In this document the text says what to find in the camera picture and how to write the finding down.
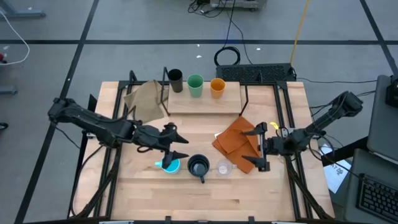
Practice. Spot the wooden shelf with black brackets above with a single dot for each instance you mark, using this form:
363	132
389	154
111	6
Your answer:
205	104

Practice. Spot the grey table foot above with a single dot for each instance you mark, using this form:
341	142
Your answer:
18	13
7	90

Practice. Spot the light green cup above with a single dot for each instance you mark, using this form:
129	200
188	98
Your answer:
195	85

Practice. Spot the grey closed laptop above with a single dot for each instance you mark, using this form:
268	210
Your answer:
382	130

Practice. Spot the clear plastic cup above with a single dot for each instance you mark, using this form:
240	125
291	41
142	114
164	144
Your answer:
224	168

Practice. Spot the dark blue enamel mug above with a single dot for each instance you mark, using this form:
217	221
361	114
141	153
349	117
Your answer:
198	165

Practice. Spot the grey laptop with black keyboard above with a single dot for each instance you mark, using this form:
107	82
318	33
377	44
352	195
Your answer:
379	199

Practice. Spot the white paper sheet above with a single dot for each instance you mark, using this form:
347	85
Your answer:
337	177

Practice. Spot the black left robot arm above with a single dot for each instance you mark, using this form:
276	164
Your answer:
93	123

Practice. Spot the orange plastic cup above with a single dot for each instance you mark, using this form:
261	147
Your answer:
217	88

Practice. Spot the grey cart base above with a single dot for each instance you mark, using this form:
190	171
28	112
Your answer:
236	3

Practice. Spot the turquoise mug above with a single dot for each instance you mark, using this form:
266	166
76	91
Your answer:
174	168

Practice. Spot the yellow tape tag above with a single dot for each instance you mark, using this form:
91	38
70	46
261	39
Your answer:
274	125

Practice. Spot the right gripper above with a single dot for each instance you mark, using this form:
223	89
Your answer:
280	146

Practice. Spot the orange cloth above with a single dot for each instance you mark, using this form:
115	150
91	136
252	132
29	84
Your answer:
236	143

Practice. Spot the beige cloth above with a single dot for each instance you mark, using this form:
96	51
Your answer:
144	102

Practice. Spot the black box device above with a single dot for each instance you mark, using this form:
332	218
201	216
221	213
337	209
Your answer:
392	93

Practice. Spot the tall black cup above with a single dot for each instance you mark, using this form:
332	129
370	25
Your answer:
176	81

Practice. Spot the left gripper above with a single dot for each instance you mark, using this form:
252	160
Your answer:
152	137

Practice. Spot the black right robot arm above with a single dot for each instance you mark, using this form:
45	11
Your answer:
326	119

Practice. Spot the black rig frame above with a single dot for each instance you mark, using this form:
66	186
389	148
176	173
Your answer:
122	84

